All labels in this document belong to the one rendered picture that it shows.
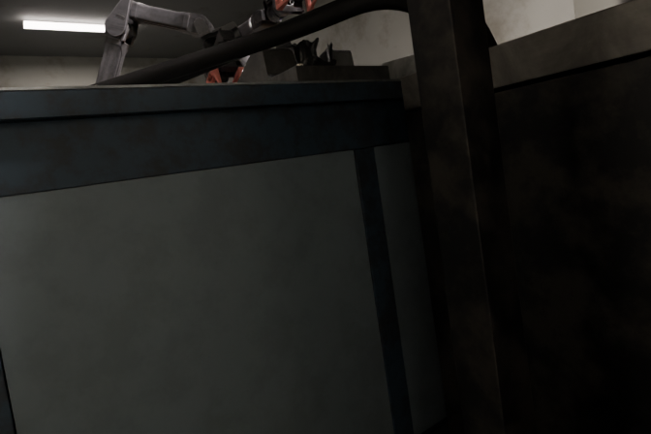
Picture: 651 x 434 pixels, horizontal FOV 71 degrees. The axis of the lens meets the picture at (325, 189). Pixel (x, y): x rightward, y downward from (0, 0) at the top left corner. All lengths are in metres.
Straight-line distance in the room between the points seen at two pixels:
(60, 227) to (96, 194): 0.06
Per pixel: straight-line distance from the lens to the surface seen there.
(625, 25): 0.65
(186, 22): 1.54
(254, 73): 1.13
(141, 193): 0.70
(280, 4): 1.59
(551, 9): 3.91
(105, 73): 1.60
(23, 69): 8.08
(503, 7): 4.11
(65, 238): 0.69
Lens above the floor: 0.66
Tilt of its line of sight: 3 degrees down
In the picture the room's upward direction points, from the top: 8 degrees counter-clockwise
